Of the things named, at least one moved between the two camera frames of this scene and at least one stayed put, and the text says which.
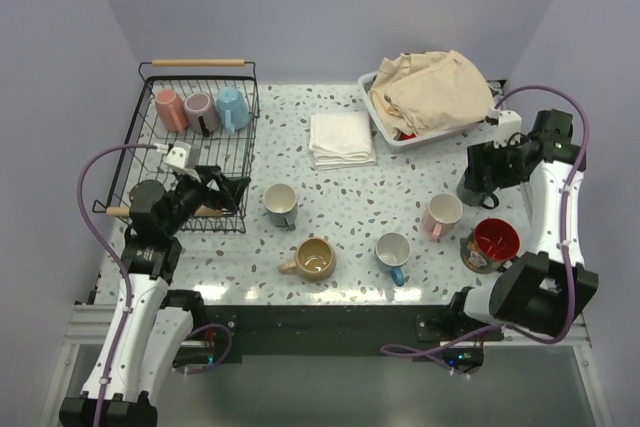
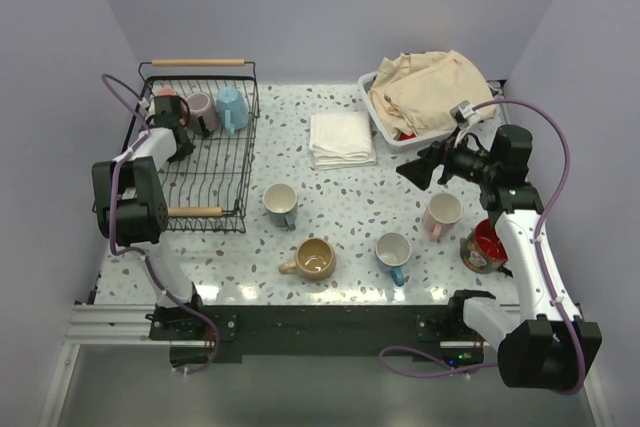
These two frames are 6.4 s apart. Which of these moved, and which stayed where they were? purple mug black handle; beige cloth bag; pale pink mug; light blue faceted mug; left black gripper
Moved: left black gripper
Stayed: light blue faceted mug; pale pink mug; purple mug black handle; beige cloth bag
